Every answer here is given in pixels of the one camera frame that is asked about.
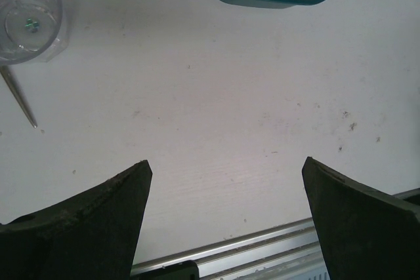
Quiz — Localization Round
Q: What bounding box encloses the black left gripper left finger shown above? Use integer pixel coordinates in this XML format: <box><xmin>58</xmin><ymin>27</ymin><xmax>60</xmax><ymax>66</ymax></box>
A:
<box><xmin>1</xmin><ymin>161</ymin><xmax>152</xmax><ymax>279</ymax></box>

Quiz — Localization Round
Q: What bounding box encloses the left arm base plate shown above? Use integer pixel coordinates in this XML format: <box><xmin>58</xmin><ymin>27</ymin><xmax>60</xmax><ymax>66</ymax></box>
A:
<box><xmin>130</xmin><ymin>260</ymin><xmax>200</xmax><ymax>280</ymax></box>

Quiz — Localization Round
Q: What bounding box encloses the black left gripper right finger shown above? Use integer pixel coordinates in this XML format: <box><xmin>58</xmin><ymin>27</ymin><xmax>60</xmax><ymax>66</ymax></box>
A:
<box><xmin>302</xmin><ymin>157</ymin><xmax>419</xmax><ymax>279</ymax></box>

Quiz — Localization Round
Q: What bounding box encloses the silver utensil handle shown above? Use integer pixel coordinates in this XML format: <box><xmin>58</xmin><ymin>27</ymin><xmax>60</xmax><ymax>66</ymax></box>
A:
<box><xmin>1</xmin><ymin>66</ymin><xmax>38</xmax><ymax>129</ymax></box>

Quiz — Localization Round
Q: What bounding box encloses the clear glass cup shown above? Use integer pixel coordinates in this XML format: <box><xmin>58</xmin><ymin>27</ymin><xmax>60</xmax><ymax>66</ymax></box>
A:
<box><xmin>1</xmin><ymin>0</ymin><xmax>69</xmax><ymax>66</ymax></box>

